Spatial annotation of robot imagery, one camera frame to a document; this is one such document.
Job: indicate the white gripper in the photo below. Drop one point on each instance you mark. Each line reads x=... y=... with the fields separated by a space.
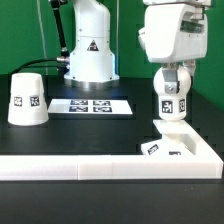
x=174 y=32

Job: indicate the white lamp bulb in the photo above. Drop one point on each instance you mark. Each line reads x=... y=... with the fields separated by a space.
x=172 y=107

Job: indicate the white lamp base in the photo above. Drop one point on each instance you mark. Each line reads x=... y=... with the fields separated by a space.
x=176 y=140

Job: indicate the white L-shaped fence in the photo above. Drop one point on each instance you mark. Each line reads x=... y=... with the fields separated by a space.
x=204 y=164

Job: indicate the white marker sheet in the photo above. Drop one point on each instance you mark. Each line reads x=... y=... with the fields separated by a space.
x=87 y=106

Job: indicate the white lamp shade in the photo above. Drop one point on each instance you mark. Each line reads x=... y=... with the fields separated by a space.
x=27 y=105

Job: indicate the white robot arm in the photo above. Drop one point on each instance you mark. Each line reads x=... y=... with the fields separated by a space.
x=92 y=63

